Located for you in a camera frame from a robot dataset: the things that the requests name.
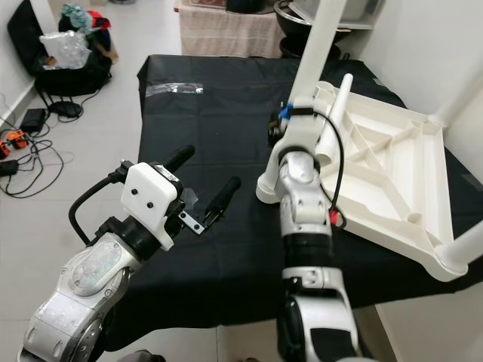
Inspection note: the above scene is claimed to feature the clear plastic sheet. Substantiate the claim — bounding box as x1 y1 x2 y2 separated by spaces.
177 187 202 209

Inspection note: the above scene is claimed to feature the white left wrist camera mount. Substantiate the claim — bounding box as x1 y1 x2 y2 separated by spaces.
121 162 186 252

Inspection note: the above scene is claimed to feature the black power strip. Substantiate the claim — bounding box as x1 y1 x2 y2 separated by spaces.
0 158 20 177

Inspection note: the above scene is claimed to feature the large black bowl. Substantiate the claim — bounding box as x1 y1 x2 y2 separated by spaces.
274 0 345 60

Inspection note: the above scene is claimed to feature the beige cloth covered bench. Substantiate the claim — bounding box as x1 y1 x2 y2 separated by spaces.
177 4 281 60

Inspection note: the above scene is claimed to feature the black tablecloth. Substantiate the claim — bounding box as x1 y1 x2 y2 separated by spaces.
136 54 483 352

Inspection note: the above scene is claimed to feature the black power adapter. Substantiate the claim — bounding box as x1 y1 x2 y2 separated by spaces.
20 108 49 135

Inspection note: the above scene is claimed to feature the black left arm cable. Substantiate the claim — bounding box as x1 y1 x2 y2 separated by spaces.
68 172 134 247

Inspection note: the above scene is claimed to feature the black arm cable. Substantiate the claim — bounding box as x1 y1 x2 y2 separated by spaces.
68 172 134 247
294 106 349 232

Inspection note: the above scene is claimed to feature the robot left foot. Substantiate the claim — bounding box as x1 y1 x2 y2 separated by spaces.
128 349 168 362

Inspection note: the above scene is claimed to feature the clear plastic hardware bag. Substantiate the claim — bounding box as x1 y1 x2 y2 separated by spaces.
146 81 205 97

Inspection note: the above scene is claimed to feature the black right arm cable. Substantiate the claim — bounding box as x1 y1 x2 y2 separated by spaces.
294 106 349 232

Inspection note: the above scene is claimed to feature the crumpled clear plastic bag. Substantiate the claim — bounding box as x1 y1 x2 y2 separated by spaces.
39 30 92 71

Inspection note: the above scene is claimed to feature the red cloth item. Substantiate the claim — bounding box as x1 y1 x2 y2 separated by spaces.
87 10 113 33

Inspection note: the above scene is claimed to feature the black floor cable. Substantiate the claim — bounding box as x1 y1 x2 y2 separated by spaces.
0 121 73 198

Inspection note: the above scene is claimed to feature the teal cloth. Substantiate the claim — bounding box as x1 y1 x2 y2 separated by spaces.
62 4 92 32

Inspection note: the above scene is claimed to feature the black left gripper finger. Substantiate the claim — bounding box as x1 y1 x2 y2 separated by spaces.
196 176 242 229
157 145 196 173

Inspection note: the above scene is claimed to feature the clear plastic storage box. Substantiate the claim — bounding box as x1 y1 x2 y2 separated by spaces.
294 0 383 28

